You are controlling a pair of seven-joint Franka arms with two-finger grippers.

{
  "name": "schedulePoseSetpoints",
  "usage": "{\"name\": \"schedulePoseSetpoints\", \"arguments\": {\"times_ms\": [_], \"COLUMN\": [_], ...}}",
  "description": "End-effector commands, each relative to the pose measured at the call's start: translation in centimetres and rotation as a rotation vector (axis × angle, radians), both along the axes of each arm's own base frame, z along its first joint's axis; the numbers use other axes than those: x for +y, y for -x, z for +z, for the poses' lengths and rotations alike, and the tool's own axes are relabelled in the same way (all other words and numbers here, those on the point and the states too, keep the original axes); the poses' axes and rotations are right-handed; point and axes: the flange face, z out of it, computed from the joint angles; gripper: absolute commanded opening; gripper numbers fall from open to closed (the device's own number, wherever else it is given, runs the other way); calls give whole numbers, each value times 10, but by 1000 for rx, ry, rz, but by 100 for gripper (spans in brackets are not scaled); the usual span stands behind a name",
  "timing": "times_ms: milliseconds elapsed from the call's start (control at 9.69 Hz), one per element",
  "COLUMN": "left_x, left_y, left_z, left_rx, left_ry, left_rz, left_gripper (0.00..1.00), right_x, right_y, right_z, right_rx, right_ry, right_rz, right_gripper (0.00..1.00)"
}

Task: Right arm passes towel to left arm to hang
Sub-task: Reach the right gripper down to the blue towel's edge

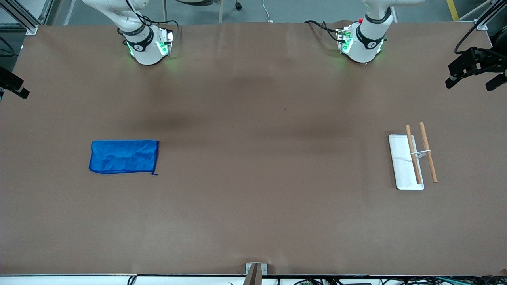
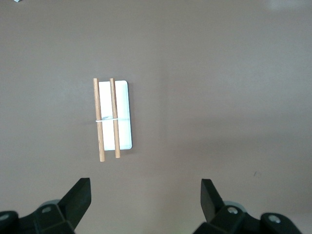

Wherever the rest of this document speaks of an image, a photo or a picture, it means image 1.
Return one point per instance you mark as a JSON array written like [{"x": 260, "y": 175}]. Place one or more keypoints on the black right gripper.
[{"x": 8, "y": 81}]

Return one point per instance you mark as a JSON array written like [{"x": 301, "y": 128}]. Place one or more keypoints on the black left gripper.
[{"x": 485, "y": 63}]

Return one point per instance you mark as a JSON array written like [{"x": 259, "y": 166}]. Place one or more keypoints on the blue microfibre towel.
[{"x": 122, "y": 156}]

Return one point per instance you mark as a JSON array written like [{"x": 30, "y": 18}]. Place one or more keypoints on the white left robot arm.
[{"x": 362, "y": 49}]

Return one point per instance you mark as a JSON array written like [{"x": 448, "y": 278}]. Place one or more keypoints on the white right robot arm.
[{"x": 144, "y": 51}]

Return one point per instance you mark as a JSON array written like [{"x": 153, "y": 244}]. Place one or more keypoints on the aluminium frame profile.
[
  {"x": 23, "y": 16},
  {"x": 489, "y": 16}
]

